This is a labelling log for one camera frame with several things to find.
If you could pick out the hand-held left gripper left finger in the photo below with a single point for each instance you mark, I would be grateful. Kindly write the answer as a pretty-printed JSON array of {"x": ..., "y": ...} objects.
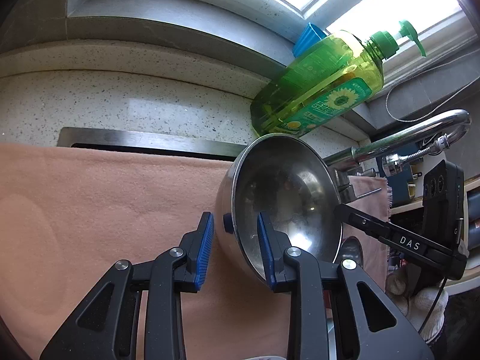
[{"x": 204, "y": 251}]

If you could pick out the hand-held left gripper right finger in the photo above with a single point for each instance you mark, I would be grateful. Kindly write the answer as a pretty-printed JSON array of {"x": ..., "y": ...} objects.
[{"x": 264, "y": 247}]

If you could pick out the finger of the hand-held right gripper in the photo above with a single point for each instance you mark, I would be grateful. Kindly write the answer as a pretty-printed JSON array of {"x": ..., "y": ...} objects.
[{"x": 405, "y": 240}]

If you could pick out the red bowl with steel lining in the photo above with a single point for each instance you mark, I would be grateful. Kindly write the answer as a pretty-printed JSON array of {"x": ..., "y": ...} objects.
[{"x": 352, "y": 249}]

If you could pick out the large stainless steel bowl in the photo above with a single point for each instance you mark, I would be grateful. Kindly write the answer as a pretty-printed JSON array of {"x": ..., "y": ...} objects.
[{"x": 285, "y": 180}]

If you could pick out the person's right hand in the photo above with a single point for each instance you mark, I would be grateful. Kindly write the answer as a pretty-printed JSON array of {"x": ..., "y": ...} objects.
[{"x": 427, "y": 303}]

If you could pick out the chrome pull-out sprayer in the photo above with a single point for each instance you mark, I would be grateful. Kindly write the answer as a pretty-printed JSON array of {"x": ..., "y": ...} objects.
[{"x": 393, "y": 161}]

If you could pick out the chrome kitchen faucet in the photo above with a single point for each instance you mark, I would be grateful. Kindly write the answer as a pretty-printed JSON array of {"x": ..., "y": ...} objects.
[{"x": 412, "y": 129}]

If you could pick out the pink towel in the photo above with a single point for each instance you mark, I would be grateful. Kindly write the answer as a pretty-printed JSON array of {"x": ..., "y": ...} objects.
[{"x": 93, "y": 213}]

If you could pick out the steel sink rim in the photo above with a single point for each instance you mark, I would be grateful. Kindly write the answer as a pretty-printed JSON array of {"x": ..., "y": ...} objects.
[{"x": 150, "y": 137}]

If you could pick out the green dish soap bottle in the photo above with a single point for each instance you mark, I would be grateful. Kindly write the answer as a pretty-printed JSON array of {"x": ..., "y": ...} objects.
[{"x": 318, "y": 78}]

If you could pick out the blue ribbed cup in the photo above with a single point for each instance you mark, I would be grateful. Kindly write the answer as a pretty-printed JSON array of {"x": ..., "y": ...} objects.
[{"x": 307, "y": 39}]

